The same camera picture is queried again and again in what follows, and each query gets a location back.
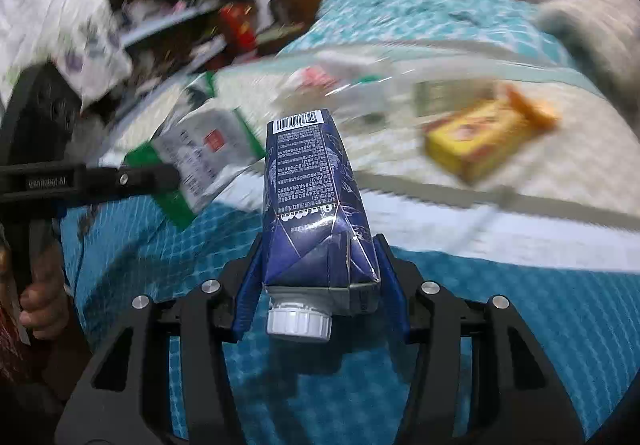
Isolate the teal and beige bed sheet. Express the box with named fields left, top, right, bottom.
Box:
left=60, top=42, right=640, bottom=445

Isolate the yellow cardboard box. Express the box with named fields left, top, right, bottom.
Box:
left=422, top=85, right=559, bottom=186

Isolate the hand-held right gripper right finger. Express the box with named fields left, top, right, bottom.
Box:
left=372, top=233, right=587, bottom=445

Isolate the person's left hand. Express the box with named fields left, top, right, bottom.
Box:
left=17, top=240, right=72, bottom=342

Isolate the grey patterned pillow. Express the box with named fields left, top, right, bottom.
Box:
left=536, top=0, right=640, bottom=98

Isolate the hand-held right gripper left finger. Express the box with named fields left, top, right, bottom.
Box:
left=54, top=232, right=266, bottom=445

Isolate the green and white snack packet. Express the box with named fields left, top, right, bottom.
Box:
left=122, top=72, right=268, bottom=228

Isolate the white shelf board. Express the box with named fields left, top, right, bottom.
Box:
left=120, top=0, right=228, bottom=76

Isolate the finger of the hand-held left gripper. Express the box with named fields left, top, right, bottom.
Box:
left=82, top=162, right=182, bottom=206

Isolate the clear plastic bottle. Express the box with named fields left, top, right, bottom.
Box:
left=270, top=52, right=416, bottom=128

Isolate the red box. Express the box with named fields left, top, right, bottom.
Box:
left=216, top=2, right=259, bottom=57

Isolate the grey printed wrapper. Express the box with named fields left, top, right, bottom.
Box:
left=414, top=80, right=498, bottom=117

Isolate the teal wavy patterned quilt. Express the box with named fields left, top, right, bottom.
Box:
left=272, top=0, right=576, bottom=71

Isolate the dark blue drink carton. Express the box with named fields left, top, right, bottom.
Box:
left=262, top=108, right=382, bottom=343

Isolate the white printed cloth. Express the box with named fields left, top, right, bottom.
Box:
left=0, top=0, right=133, bottom=103

